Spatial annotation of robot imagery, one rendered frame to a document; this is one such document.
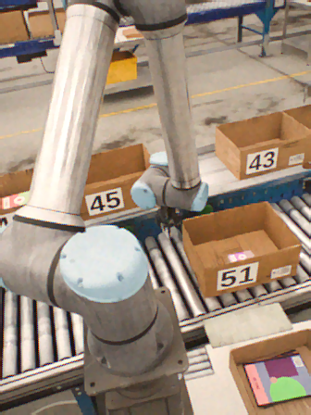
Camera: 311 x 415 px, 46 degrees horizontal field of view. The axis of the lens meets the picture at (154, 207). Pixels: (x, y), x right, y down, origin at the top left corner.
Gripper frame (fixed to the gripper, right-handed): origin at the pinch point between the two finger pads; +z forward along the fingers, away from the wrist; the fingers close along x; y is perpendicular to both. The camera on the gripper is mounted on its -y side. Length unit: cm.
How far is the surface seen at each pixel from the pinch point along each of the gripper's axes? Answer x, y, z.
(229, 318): 10.7, 32.2, 19.1
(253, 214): 41.1, -5.3, 8.0
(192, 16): 195, -447, 18
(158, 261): -4.3, -5.2, 19.3
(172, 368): -21, 67, -27
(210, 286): 8.5, 20.9, 12.8
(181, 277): 1.8, 7.0, 19.4
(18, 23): -46, -456, -7
